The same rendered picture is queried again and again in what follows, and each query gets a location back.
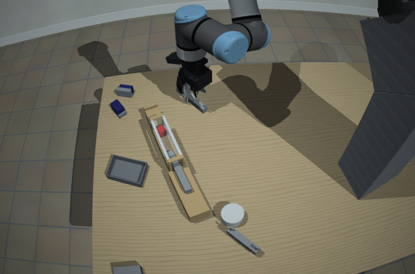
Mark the grey cylinder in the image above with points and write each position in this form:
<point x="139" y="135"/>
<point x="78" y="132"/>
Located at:
<point x="232" y="215"/>

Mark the clear glass channel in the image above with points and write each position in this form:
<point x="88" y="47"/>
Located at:
<point x="165" y="138"/>

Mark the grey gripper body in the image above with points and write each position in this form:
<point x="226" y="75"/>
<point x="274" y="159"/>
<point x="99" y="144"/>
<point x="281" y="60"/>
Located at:
<point x="190" y="74"/>

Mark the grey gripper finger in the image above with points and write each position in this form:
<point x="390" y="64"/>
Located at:
<point x="184" y="89"/>
<point x="202" y="90"/>

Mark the grey flat bar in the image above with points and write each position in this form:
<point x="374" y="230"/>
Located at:
<point x="243" y="240"/>

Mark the grey square stick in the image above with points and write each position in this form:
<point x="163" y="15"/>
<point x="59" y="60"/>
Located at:
<point x="197" y="104"/>
<point x="181" y="177"/>

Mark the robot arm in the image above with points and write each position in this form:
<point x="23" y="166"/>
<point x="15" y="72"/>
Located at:
<point x="197" y="34"/>

